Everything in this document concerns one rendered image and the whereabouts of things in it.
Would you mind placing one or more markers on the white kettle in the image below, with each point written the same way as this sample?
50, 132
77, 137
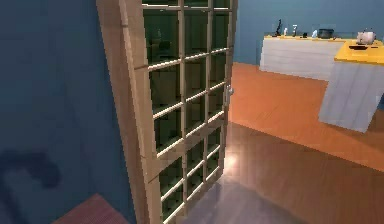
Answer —
365, 37

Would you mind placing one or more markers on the black pan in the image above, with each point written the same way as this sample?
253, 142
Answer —
358, 47

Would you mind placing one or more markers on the red ribbed mat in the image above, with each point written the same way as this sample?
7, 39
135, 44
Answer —
91, 210

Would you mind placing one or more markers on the white yellow-topped kitchen counter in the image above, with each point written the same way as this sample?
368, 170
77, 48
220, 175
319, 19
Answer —
296, 58

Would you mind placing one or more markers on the white yellow-topped kitchen island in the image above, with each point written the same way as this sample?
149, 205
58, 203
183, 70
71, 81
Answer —
355, 86

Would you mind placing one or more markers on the small white bottle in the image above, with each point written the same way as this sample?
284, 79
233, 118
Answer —
285, 31

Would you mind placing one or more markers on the small black mug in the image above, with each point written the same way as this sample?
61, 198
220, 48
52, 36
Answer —
304, 34

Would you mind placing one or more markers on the wooden glass-paned room door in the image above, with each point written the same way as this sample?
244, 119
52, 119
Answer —
186, 100

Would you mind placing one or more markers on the pale blue bottle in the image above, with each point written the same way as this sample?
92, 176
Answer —
314, 33

